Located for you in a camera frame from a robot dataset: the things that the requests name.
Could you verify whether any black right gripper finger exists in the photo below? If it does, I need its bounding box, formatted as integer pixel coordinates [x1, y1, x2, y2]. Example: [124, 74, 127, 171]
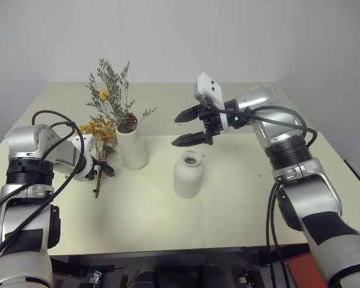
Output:
[174, 104, 202, 124]
[171, 131, 208, 148]

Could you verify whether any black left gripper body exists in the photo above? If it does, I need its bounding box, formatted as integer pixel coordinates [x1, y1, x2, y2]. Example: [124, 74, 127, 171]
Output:
[90, 160, 105, 181]

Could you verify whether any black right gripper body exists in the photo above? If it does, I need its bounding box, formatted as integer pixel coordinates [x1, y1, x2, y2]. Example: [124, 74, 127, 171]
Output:
[197, 103, 226, 146]

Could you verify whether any yellow dried flower bouquet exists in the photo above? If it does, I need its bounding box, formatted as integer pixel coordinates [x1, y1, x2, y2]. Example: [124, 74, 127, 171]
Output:
[79, 119, 118, 199]

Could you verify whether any green pinecone flower bouquet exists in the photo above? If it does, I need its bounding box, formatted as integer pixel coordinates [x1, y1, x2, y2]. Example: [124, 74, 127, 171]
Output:
[84, 58, 158, 133]

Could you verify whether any tall white ceramic vase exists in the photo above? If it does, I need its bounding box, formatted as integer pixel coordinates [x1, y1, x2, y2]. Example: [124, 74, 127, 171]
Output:
[116, 124, 149, 170]

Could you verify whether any short white ceramic vase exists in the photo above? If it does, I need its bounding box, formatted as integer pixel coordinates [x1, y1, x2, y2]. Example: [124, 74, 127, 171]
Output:
[173, 150, 205, 200]

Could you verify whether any small clear plastic bag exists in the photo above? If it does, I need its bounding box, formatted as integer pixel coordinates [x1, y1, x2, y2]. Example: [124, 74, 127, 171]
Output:
[89, 270, 103, 286]

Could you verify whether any red box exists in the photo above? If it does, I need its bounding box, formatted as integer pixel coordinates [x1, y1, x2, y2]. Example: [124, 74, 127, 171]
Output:
[283, 246, 317, 288]

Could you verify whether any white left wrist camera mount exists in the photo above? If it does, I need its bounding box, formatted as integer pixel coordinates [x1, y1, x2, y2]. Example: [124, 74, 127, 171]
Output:
[70, 134, 97, 182]

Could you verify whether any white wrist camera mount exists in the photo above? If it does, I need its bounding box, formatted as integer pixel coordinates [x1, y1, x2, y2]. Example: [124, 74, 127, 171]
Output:
[70, 134, 97, 182]
[193, 73, 229, 133]

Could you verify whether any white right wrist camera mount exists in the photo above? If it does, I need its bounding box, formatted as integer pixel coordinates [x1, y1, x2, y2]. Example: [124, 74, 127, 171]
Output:
[193, 73, 229, 133]

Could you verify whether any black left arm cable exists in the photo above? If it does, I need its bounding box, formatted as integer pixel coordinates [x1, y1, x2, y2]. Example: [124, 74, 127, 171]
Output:
[0, 110, 85, 262]

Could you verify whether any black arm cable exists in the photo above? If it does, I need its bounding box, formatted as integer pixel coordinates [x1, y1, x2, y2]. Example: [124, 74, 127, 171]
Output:
[214, 105, 319, 288]
[0, 110, 85, 262]

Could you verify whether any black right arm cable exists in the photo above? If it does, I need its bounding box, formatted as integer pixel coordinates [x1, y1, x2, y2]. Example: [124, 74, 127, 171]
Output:
[214, 105, 319, 288]

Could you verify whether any black frame under table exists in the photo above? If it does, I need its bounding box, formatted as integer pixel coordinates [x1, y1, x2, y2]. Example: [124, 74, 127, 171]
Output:
[49, 245, 329, 288]

